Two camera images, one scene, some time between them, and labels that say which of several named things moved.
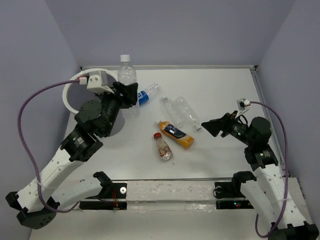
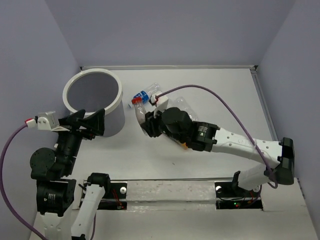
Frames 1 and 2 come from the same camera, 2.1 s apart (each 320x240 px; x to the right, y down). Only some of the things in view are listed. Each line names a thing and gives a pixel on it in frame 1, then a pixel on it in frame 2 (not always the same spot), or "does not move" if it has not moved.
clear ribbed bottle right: [184, 115] does not move
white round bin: [75, 94] does not move
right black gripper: [223, 123] → [150, 124]
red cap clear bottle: [164, 150] → [139, 109]
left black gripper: [130, 98] → [96, 122]
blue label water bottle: [144, 96] does not move
